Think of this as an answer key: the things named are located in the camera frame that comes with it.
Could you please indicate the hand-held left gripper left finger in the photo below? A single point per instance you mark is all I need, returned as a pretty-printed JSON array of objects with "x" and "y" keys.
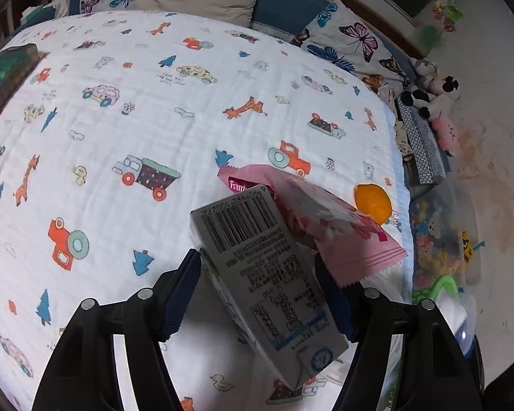
[{"x": 182, "y": 291}]

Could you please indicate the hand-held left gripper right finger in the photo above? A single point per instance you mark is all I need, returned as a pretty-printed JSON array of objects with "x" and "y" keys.
[{"x": 335, "y": 306}]

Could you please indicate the pink snack wrapper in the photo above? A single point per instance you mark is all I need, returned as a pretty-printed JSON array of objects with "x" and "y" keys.
[{"x": 347, "y": 239}]

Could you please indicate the white milk carton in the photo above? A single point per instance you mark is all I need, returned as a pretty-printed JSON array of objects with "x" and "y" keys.
[{"x": 265, "y": 278}]

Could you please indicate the green plastic basket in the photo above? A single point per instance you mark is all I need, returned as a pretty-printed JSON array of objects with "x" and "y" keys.
[{"x": 437, "y": 287}]

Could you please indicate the orange fruit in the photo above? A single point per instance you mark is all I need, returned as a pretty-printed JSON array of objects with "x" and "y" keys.
[{"x": 372, "y": 203}]

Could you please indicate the clear storage box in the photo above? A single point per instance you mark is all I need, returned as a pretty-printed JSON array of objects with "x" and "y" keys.
[{"x": 432, "y": 231}]

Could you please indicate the yellow toy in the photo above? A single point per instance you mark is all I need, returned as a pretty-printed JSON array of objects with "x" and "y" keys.
[{"x": 467, "y": 246}]

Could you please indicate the black white patterned box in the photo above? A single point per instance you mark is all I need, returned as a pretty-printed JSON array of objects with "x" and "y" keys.
[{"x": 424, "y": 145}]

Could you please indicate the pink plush toy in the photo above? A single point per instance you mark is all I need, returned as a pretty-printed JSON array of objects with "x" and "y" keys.
[{"x": 445, "y": 135}]

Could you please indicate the black and white plush toy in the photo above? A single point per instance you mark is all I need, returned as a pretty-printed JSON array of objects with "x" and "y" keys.
[{"x": 428, "y": 90}]

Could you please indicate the large butterfly print pillow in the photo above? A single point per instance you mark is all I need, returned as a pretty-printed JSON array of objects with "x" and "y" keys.
[{"x": 355, "y": 38}]

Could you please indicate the colourful pen box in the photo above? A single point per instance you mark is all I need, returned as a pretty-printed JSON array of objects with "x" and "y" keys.
[{"x": 4, "y": 81}]

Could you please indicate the blue headboard cushion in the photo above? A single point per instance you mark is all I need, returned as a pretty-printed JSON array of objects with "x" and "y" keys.
[{"x": 287, "y": 8}]

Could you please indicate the teal tissue pack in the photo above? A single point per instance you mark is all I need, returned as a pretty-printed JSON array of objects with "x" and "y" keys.
[{"x": 38, "y": 13}]

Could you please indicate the hanging colourful toy decoration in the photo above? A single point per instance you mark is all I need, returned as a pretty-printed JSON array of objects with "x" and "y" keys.
[{"x": 445, "y": 13}]

